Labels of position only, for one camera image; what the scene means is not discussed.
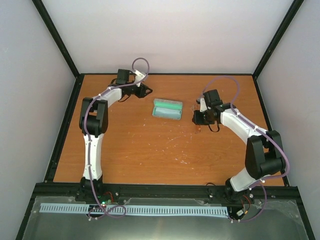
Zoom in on red thin-frame sunglasses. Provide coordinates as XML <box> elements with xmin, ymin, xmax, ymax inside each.
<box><xmin>191</xmin><ymin>104</ymin><xmax>202</xmax><ymax>134</ymax></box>

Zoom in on light blue cleaning cloth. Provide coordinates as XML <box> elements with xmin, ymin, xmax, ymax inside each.
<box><xmin>153</xmin><ymin>107</ymin><xmax>182</xmax><ymax>120</ymax></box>

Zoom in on grey leather glasses case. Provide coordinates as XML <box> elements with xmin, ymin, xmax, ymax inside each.
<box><xmin>152</xmin><ymin>98</ymin><xmax>183</xmax><ymax>121</ymax></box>

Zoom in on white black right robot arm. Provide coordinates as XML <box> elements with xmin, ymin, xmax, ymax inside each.
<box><xmin>192</xmin><ymin>89</ymin><xmax>289</xmax><ymax>202</ymax></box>

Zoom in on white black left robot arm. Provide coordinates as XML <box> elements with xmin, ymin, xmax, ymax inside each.
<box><xmin>79</xmin><ymin>69</ymin><xmax>153</xmax><ymax>202</ymax></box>

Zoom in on metal front plate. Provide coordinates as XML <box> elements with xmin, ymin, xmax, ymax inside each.
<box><xmin>21</xmin><ymin>197</ymin><xmax>308</xmax><ymax>240</ymax></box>

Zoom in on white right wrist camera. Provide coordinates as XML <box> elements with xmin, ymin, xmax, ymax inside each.
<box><xmin>196</xmin><ymin>97</ymin><xmax>208</xmax><ymax>112</ymax></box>

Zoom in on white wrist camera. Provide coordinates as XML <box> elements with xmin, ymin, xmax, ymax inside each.
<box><xmin>132</xmin><ymin>69</ymin><xmax>146</xmax><ymax>84</ymax></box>
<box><xmin>196</xmin><ymin>97</ymin><xmax>208</xmax><ymax>112</ymax></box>

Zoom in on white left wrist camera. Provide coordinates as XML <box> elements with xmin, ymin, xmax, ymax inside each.
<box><xmin>132</xmin><ymin>69</ymin><xmax>146</xmax><ymax>84</ymax></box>

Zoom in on black aluminium frame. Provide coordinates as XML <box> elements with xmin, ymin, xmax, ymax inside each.
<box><xmin>17</xmin><ymin>0</ymin><xmax>302</xmax><ymax>240</ymax></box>

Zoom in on light blue slotted cable duct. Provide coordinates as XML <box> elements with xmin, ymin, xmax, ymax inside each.
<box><xmin>39</xmin><ymin>203</ymin><xmax>229</xmax><ymax>218</ymax></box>

